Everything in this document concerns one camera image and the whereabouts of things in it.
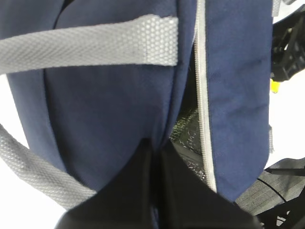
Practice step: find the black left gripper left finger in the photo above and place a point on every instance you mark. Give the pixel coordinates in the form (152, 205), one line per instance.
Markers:
(124, 203)

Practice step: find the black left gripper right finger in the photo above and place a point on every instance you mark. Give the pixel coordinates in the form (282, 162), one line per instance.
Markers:
(188, 203)

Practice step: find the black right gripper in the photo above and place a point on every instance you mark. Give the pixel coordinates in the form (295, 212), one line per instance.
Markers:
(288, 47)

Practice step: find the yellow banana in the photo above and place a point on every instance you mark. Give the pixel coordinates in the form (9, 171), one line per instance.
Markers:
(274, 86)

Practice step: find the navy blue lunch bag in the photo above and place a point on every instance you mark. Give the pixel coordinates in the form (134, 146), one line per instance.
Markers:
(97, 81)

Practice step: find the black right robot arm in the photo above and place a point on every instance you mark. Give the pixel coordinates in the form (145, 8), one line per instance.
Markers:
(277, 198)

